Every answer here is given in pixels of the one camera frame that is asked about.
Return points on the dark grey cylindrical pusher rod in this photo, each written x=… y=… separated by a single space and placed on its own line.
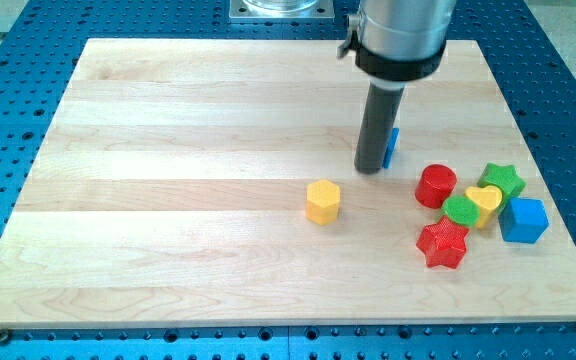
x=378 y=121

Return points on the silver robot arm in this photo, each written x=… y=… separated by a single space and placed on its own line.
x=395 y=42

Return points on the blue triangle block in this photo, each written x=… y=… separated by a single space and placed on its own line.
x=390 y=148

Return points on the red cylinder block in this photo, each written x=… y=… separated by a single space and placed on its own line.
x=435 y=185

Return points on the yellow hexagon block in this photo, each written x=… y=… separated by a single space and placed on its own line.
x=323 y=199

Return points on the green cylinder block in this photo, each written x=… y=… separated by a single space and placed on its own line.
x=461 y=210

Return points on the yellow heart block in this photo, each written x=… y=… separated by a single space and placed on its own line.
x=487 y=199

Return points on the green star block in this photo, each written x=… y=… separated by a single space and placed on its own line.
x=505 y=178

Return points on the red star block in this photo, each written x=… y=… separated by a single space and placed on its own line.
x=443 y=243

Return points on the blue cube block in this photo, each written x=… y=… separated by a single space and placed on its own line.
x=523 y=220

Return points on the wooden board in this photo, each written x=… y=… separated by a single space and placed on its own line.
x=170 y=191

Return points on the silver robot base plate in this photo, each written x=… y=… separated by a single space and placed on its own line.
x=281 y=9

